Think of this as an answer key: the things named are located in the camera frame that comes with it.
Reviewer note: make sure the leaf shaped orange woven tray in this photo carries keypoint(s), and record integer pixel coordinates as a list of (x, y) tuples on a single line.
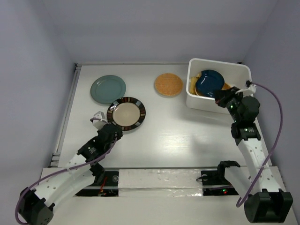
[(225, 86)]

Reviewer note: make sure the teal round ceramic plate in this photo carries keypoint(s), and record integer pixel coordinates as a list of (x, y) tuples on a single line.
[(107, 88)]

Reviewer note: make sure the plain orange round plate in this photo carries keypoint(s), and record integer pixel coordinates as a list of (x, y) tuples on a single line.
[(200, 93)]

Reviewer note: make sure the yellow green woven bamboo tray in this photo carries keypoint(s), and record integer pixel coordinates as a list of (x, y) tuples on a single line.
[(192, 85)]

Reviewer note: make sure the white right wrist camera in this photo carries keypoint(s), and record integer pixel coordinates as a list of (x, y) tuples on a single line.
[(249, 90)]

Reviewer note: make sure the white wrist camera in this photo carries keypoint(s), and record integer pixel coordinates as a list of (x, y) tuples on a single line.
[(249, 90), (99, 120)]

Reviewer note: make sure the white plastic bin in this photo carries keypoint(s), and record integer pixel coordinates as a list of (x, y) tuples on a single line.
[(233, 73)]

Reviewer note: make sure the dark blue shell shaped plate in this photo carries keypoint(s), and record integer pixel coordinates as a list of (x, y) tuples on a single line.
[(208, 82)]

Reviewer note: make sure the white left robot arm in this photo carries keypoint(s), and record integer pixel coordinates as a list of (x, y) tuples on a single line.
[(38, 202)]

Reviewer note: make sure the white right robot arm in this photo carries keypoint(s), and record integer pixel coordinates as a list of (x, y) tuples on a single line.
[(261, 196)]

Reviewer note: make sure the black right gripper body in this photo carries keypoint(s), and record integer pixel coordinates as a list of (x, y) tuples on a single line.
[(232, 106)]

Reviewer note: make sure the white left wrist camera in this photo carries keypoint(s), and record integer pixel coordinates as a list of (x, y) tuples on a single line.
[(99, 120)]

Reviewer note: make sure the black rimmed beige plate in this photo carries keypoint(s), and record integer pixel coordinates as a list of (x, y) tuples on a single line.
[(128, 113)]

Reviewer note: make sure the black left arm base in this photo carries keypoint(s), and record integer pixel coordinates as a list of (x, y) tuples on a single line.
[(105, 184)]

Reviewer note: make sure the round orange woven basket plate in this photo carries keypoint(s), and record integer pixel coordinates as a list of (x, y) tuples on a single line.
[(168, 84)]

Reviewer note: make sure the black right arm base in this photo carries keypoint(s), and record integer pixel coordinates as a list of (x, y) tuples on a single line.
[(214, 182)]

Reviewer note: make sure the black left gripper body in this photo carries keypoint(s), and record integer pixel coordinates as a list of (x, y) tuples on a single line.
[(118, 134)]

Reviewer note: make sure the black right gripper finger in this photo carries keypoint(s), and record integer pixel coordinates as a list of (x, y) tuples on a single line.
[(222, 94), (221, 102)]

